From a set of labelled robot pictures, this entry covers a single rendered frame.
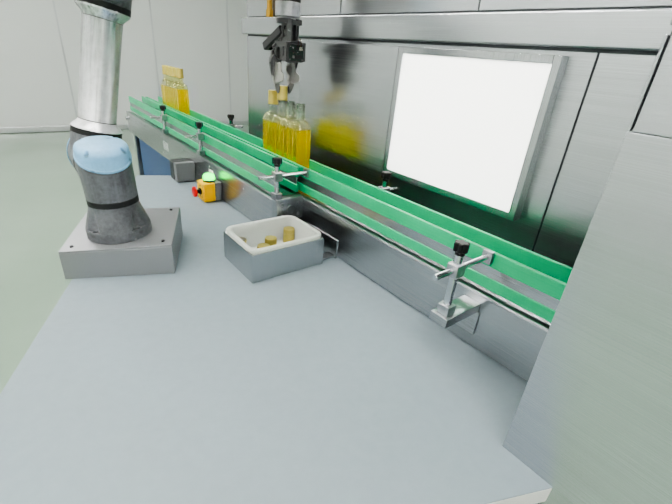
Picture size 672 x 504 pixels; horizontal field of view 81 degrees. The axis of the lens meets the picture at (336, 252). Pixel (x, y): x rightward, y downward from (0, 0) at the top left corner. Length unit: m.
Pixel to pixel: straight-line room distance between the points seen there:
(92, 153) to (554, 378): 0.99
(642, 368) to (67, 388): 0.84
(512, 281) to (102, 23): 1.06
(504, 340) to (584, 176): 0.37
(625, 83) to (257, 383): 0.85
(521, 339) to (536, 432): 0.20
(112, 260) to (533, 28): 1.06
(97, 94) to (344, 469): 0.99
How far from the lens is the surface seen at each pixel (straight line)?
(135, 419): 0.75
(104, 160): 1.06
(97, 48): 1.18
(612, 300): 0.56
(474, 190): 1.03
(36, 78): 6.98
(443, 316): 0.79
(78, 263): 1.13
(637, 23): 0.91
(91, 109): 1.19
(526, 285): 0.82
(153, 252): 1.08
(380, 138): 1.22
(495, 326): 0.86
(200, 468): 0.66
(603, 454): 0.67
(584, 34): 0.94
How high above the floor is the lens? 1.29
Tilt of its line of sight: 26 degrees down
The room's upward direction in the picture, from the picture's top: 5 degrees clockwise
